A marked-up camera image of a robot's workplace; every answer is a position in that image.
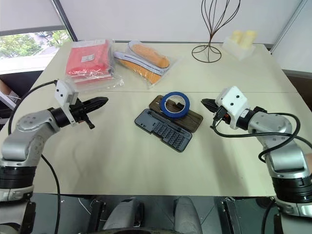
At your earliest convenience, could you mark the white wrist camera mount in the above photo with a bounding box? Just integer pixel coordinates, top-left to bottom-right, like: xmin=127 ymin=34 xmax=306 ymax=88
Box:
xmin=54 ymin=79 xmax=79 ymax=125
xmin=215 ymin=85 xmax=251 ymax=130

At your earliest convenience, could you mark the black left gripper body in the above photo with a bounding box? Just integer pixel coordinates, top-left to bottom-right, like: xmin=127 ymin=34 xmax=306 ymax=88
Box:
xmin=69 ymin=101 xmax=96 ymax=130

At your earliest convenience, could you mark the grey screwdriver bit case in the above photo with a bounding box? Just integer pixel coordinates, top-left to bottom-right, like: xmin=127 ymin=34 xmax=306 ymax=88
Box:
xmin=134 ymin=95 xmax=204 ymax=153

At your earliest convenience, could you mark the dark screwdriver handle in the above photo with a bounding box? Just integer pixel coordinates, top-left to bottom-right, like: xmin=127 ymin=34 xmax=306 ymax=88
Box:
xmin=146 ymin=111 xmax=186 ymax=134

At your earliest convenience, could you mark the orange shoe insole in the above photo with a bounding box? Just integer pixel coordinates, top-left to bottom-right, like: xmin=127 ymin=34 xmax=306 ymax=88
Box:
xmin=113 ymin=51 xmax=163 ymax=85
xmin=127 ymin=40 xmax=171 ymax=69

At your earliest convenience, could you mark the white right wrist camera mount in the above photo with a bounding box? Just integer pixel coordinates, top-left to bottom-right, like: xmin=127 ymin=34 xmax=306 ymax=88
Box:
xmin=215 ymin=85 xmax=251 ymax=130

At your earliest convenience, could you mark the white roller blind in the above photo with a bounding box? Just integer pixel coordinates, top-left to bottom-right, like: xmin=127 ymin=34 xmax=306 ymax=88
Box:
xmin=0 ymin=0 xmax=64 ymax=32

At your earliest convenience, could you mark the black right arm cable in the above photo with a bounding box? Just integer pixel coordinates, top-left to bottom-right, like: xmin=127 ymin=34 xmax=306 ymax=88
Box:
xmin=210 ymin=111 xmax=302 ymax=164

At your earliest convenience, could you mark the clear insole plastic bag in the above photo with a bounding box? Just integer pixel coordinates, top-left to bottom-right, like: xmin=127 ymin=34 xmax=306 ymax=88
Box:
xmin=113 ymin=40 xmax=181 ymax=90

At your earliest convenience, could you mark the brown wire stand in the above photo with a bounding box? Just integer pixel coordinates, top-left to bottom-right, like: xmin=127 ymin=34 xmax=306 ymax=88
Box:
xmin=191 ymin=0 xmax=241 ymax=63

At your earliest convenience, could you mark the silver partition frame post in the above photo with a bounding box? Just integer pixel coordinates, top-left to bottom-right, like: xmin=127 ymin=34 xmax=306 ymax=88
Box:
xmin=269 ymin=0 xmax=312 ymax=55

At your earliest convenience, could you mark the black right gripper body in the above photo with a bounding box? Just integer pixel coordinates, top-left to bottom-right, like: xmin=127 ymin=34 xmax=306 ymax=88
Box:
xmin=212 ymin=104 xmax=230 ymax=124

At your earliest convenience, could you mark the pale yellow cylinder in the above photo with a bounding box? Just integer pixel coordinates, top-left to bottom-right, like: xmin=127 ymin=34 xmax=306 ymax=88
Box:
xmin=231 ymin=30 xmax=245 ymax=46
xmin=243 ymin=29 xmax=258 ymax=49

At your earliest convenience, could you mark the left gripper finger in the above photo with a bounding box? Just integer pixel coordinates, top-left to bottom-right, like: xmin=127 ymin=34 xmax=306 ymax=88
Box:
xmin=84 ymin=100 xmax=108 ymax=114
xmin=82 ymin=97 xmax=109 ymax=107

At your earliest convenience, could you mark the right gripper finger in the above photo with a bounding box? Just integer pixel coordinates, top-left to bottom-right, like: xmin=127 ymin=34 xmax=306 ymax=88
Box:
xmin=203 ymin=102 xmax=218 ymax=115
xmin=201 ymin=98 xmax=218 ymax=109

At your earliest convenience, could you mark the black bracket under table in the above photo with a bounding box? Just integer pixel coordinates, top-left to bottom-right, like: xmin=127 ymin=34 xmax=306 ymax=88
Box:
xmin=220 ymin=196 xmax=242 ymax=234
xmin=87 ymin=199 xmax=106 ymax=234

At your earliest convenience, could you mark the red cloth in plastic bag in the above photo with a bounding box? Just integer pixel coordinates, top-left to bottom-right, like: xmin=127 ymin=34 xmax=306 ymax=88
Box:
xmin=64 ymin=39 xmax=125 ymax=93

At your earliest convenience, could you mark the white block holder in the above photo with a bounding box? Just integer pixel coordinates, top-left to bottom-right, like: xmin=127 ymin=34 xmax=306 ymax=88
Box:
xmin=221 ymin=36 xmax=256 ymax=61

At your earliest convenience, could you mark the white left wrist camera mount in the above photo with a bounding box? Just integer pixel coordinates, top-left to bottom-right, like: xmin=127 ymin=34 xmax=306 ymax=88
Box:
xmin=54 ymin=79 xmax=79 ymax=125

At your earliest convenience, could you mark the blue tape roll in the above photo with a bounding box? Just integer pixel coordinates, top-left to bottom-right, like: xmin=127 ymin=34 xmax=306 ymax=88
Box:
xmin=161 ymin=91 xmax=191 ymax=119

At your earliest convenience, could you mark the grey rounded shape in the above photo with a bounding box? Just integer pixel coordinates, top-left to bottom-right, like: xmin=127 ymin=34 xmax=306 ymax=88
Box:
xmin=102 ymin=196 xmax=145 ymax=232
xmin=173 ymin=196 xmax=203 ymax=234

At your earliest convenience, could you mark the dark window frame bar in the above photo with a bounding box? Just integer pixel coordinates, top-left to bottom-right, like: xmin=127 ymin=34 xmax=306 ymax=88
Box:
xmin=49 ymin=0 xmax=78 ymax=42

